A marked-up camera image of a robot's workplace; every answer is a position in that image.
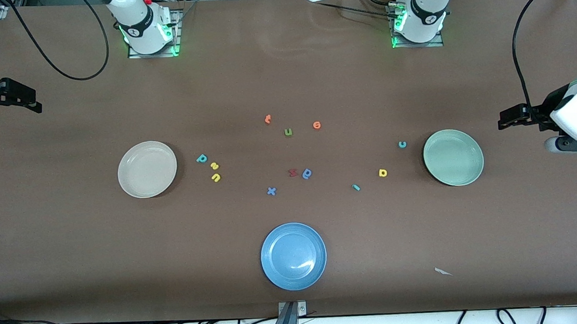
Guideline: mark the beige brown plate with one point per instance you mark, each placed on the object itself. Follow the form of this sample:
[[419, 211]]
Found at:
[[147, 169]]

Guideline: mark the teal foam letter c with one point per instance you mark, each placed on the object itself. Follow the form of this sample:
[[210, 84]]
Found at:
[[400, 145]]

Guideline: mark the orange foam letter e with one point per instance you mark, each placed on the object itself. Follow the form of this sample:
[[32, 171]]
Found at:
[[317, 125]]

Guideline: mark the red foam letter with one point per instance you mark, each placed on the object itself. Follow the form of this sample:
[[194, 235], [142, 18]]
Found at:
[[292, 173]]

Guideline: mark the blue foam letter x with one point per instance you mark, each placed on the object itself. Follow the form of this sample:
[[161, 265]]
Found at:
[[271, 191]]

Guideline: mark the yellow foam letter u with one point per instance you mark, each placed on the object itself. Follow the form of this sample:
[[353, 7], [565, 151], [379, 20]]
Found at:
[[216, 179]]

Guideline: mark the yellow foam letter m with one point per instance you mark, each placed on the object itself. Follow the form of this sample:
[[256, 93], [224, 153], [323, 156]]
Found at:
[[214, 166]]

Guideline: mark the blue plate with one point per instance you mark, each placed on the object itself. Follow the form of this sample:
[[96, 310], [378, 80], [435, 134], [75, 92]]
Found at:
[[293, 256]]

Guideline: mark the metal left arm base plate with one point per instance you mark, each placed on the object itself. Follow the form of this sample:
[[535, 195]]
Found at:
[[419, 45]]

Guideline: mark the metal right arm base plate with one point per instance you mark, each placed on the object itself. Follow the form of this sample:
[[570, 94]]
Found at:
[[177, 36]]

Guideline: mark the white paper scrap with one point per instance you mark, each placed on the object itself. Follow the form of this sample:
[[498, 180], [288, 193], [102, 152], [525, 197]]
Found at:
[[442, 271]]

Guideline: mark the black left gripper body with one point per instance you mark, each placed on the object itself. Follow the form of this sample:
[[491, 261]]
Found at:
[[548, 107]]

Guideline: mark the green plate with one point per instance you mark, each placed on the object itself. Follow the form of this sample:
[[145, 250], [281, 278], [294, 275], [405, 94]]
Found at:
[[453, 157]]

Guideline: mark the green foam letter u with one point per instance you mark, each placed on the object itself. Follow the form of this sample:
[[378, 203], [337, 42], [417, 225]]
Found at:
[[288, 133]]

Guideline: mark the yellow letter d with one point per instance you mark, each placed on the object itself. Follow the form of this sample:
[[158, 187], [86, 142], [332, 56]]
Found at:
[[380, 173]]

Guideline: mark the teal foam letter p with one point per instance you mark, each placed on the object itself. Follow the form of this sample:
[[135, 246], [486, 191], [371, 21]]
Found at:
[[200, 159]]

